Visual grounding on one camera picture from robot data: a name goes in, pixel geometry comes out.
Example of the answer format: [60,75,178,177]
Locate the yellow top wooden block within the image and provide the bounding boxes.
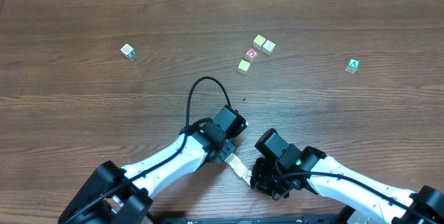
[242,170,252,186]

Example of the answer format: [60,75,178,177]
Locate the white block with green edge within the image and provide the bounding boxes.
[233,162,248,178]

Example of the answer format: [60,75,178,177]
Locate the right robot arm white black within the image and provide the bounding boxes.
[250,128,443,223]

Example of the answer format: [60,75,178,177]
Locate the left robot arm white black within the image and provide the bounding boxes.
[58,105,248,224]

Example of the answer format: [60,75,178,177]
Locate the yellow block near centre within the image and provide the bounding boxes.
[237,60,251,75]

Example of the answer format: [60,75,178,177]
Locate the red circle wooden block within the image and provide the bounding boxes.
[244,48,259,63]

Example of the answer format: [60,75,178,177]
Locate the white block at top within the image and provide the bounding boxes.
[262,40,276,55]

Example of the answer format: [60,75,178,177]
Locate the yellow block at top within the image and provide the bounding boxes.
[253,35,266,51]

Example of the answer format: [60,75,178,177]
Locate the white block with green side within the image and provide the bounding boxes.
[121,44,136,60]

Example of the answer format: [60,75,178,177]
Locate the green letter wooden block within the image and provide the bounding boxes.
[345,58,361,74]

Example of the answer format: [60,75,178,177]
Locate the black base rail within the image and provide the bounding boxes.
[152,214,348,224]

